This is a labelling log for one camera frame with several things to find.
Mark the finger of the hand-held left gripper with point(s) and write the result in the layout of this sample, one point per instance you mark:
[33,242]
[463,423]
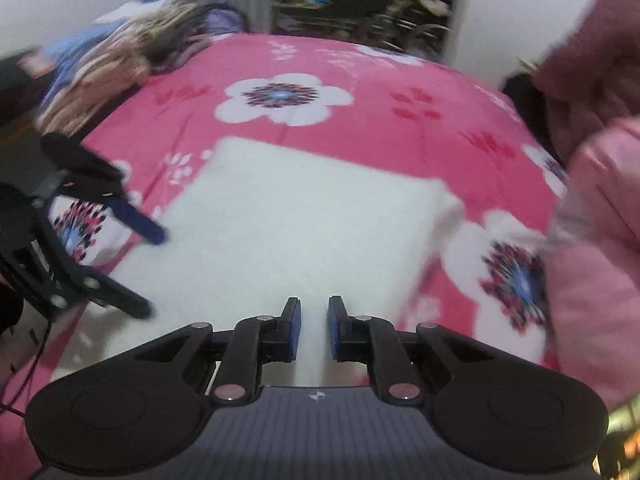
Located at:
[120,302]
[142,225]

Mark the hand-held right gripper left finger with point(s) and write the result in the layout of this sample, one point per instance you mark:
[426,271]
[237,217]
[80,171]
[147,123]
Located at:
[294,330]

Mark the pink padded jacket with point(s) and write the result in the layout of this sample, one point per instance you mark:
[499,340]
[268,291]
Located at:
[600,260]

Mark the wheelchair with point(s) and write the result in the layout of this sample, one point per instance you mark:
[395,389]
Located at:
[400,30]

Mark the pink floral blanket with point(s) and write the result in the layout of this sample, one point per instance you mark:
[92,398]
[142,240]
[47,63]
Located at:
[375,85]

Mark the stack of folded clothes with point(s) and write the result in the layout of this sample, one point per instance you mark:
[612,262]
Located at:
[100,70]

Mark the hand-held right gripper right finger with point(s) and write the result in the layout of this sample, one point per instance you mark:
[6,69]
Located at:
[335,330]

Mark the white knit sweater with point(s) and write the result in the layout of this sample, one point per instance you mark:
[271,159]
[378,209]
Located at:
[300,220]

